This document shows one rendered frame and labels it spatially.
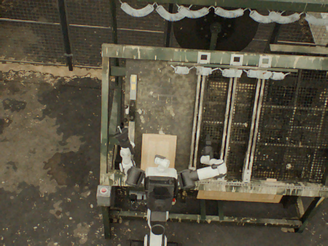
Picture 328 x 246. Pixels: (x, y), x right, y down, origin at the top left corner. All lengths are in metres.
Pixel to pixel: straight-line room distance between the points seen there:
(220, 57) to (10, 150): 2.98
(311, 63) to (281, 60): 0.25
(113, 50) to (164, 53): 0.42
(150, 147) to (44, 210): 1.60
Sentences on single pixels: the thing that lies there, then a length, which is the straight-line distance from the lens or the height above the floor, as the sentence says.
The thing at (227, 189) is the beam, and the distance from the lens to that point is 3.92.
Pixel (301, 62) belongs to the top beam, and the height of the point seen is 1.92.
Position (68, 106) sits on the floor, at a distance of 5.66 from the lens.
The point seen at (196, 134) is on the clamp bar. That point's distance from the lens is 3.65.
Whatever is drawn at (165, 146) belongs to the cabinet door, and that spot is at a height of 1.15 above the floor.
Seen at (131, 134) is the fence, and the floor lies 1.25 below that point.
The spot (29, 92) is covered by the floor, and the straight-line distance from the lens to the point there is 5.95.
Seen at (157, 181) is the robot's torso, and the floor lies 1.40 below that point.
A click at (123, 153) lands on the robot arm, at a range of 3.34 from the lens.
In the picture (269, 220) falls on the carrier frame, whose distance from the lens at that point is 4.62.
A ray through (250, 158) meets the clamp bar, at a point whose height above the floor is 1.12.
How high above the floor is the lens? 4.07
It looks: 49 degrees down
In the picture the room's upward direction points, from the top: 5 degrees clockwise
